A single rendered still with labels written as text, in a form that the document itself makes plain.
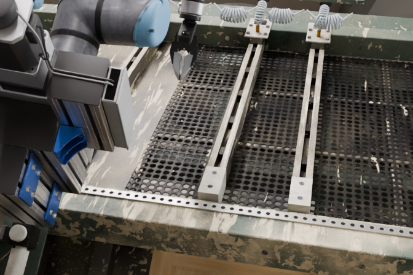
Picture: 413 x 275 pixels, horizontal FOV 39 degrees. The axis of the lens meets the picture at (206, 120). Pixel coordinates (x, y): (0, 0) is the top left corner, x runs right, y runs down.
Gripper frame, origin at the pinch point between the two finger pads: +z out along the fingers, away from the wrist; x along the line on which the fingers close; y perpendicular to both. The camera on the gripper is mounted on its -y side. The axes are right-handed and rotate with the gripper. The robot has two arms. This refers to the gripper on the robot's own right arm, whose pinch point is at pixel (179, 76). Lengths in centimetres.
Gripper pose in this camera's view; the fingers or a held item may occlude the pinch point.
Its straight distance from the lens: 189.7
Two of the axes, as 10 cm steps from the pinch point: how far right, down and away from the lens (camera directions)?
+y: 0.3, -1.3, 9.9
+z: -1.7, 9.8, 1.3
